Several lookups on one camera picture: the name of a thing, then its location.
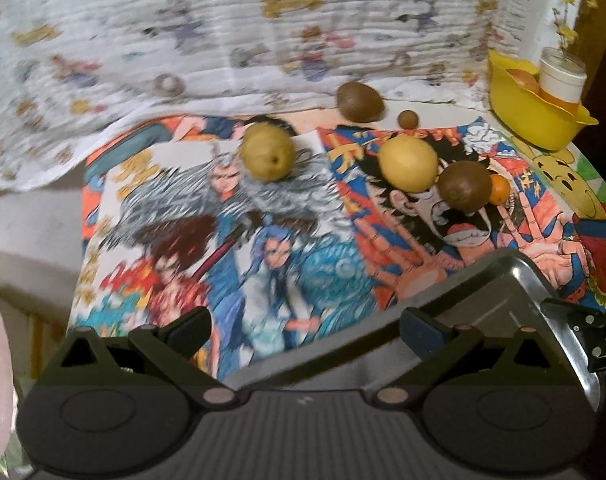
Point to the yellow plastic bowl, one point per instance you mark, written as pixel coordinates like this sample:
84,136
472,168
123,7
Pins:
524,111

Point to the tiny brown longan fruit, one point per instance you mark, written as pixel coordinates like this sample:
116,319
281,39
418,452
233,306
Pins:
408,120

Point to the yellow bear poster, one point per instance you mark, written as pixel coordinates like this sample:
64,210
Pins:
559,170

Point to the green-yellow pear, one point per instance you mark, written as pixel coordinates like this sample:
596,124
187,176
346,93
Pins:
267,152

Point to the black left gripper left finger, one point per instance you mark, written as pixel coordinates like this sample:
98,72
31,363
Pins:
167,352

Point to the white-haired warrior poster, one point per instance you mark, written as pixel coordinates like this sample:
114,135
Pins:
185,226

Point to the brown kiwi fruit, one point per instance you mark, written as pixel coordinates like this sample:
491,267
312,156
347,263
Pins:
358,102
465,186

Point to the silver metal tray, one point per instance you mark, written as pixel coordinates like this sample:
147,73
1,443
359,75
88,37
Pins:
498,294

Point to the fruit inside yellow bowl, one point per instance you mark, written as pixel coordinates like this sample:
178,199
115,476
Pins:
525,79

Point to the white orange cup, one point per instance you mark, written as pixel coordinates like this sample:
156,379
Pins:
561,79

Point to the white cartoon print blanket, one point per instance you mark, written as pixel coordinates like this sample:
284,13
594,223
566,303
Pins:
70,69

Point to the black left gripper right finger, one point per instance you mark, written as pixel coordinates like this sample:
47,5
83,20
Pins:
441,350

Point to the straw hat pirate poster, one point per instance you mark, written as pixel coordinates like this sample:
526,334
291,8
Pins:
412,241

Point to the yellow lemon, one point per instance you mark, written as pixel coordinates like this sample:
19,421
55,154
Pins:
409,164

